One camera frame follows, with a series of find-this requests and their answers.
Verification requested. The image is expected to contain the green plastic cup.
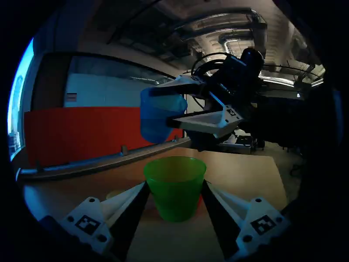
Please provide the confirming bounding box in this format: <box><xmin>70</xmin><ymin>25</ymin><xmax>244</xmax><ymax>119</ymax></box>
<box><xmin>144</xmin><ymin>156</ymin><xmax>207</xmax><ymax>222</ymax></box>

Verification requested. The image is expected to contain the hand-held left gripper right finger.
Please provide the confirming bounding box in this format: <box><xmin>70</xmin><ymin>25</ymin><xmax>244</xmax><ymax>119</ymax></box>
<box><xmin>201</xmin><ymin>180</ymin><xmax>292</xmax><ymax>262</ymax></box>

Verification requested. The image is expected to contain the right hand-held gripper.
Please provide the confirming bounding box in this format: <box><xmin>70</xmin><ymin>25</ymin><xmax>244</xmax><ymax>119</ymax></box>
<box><xmin>148</xmin><ymin>48</ymin><xmax>265</xmax><ymax>152</ymax></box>

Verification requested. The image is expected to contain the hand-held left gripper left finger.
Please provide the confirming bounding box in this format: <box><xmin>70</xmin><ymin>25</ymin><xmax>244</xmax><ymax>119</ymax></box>
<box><xmin>39</xmin><ymin>181</ymin><xmax>151</xmax><ymax>262</ymax></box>

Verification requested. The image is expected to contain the blue plastic cup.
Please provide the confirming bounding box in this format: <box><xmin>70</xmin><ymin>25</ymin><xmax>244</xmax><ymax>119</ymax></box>
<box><xmin>140</xmin><ymin>87</ymin><xmax>188</xmax><ymax>144</ymax></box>

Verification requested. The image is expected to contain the red desk screen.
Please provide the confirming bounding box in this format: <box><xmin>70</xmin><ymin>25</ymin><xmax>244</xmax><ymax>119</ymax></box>
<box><xmin>17</xmin><ymin>106</ymin><xmax>192</xmax><ymax>178</ymax></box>

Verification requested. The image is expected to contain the black cable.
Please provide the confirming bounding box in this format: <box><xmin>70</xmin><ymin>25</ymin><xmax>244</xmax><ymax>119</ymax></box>
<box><xmin>191</xmin><ymin>52</ymin><xmax>233</xmax><ymax>80</ymax></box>

